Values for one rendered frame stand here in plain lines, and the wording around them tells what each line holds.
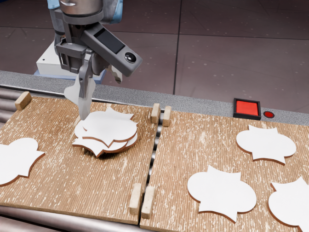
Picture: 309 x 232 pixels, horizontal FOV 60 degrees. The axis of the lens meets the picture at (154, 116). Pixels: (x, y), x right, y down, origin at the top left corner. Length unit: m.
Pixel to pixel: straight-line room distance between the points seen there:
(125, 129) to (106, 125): 0.05
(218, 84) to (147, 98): 1.82
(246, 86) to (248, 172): 2.05
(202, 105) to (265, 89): 1.88
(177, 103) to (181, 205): 0.36
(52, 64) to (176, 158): 0.64
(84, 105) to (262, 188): 0.41
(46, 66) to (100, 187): 0.63
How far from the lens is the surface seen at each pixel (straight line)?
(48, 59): 1.12
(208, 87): 2.56
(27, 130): 0.78
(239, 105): 0.84
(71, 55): 0.54
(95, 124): 0.66
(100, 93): 0.89
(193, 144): 0.68
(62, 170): 0.65
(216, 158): 0.66
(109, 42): 0.51
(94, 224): 0.58
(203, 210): 0.56
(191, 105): 0.83
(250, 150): 0.68
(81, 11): 0.49
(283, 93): 2.70
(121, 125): 0.65
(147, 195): 0.55
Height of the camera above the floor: 1.42
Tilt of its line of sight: 41 degrees down
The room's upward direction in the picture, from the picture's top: straight up
